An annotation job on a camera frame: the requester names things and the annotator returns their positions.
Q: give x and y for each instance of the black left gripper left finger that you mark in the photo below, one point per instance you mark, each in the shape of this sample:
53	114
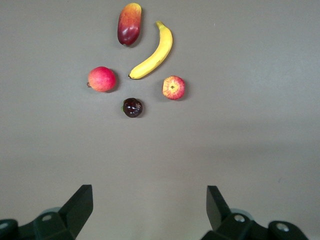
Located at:
70	220

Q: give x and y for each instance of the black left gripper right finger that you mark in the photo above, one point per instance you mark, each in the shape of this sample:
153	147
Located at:
225	225

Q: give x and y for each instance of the dark purple plum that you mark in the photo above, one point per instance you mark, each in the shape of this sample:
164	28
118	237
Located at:
132	108

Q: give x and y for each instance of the yellow banana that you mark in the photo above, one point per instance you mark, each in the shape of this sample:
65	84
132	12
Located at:
162	47

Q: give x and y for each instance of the small red striped apple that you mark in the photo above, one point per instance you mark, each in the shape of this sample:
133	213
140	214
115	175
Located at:
173	88

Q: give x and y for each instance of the red yellow mango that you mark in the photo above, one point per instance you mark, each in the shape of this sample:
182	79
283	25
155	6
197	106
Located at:
128	25

